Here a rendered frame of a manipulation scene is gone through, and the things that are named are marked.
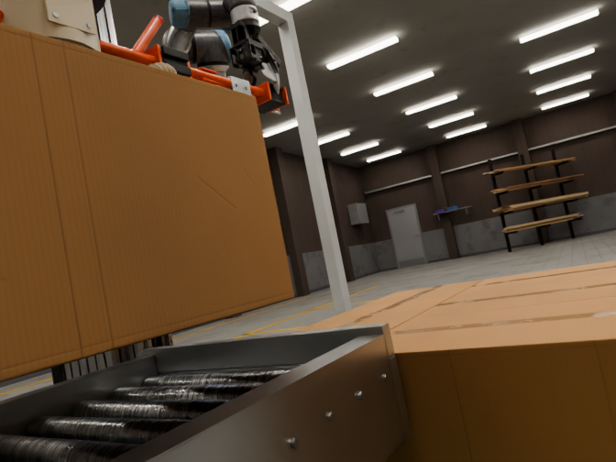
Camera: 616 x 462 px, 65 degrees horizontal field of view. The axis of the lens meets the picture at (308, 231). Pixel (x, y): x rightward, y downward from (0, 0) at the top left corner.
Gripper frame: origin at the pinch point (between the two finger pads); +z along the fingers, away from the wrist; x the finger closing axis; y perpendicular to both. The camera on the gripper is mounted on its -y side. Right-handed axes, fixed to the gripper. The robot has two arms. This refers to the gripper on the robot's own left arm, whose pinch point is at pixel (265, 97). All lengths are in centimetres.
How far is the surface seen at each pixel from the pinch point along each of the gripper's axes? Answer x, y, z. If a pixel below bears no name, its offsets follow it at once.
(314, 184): -166, -278, -26
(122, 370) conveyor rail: -29, 37, 63
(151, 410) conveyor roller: -2, 51, 68
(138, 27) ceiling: -367, -275, -275
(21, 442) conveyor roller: -13, 68, 67
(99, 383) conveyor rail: -29, 44, 64
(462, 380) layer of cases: 45, 20, 73
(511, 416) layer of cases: 52, 20, 79
